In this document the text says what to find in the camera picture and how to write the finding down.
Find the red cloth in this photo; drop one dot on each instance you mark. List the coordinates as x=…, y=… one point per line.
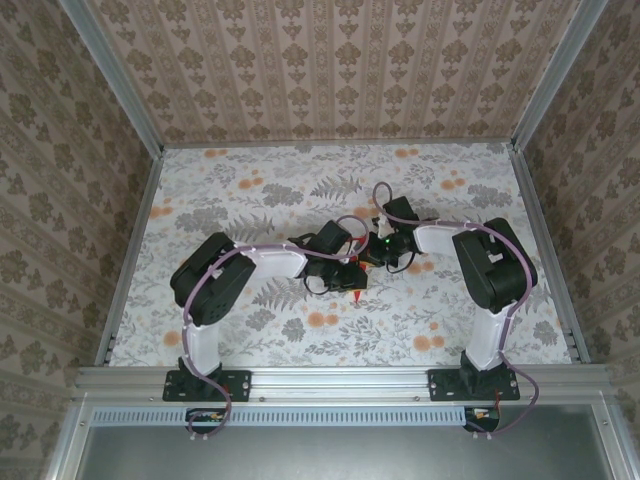
x=358, y=298

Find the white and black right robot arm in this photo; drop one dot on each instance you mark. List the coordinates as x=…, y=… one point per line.
x=495, y=270

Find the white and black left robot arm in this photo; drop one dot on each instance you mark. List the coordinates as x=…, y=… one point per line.
x=215, y=295

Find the floral patterned table cover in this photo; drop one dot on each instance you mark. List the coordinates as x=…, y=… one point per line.
x=250, y=325

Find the grey metal panel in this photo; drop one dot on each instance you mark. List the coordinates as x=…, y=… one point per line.
x=340, y=455

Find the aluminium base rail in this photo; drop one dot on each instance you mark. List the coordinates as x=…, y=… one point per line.
x=340, y=382

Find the aluminium table end rail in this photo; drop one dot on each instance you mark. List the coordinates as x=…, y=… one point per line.
x=340, y=145

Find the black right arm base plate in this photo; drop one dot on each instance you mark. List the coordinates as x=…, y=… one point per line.
x=442, y=385

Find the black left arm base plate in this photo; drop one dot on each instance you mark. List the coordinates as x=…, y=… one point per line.
x=237, y=385

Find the aluminium table side rail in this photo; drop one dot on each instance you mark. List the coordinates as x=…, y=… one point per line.
x=132, y=250
x=547, y=225

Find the aluminium frame post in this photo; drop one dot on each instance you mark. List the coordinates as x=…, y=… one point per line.
x=115, y=80
x=555, y=75

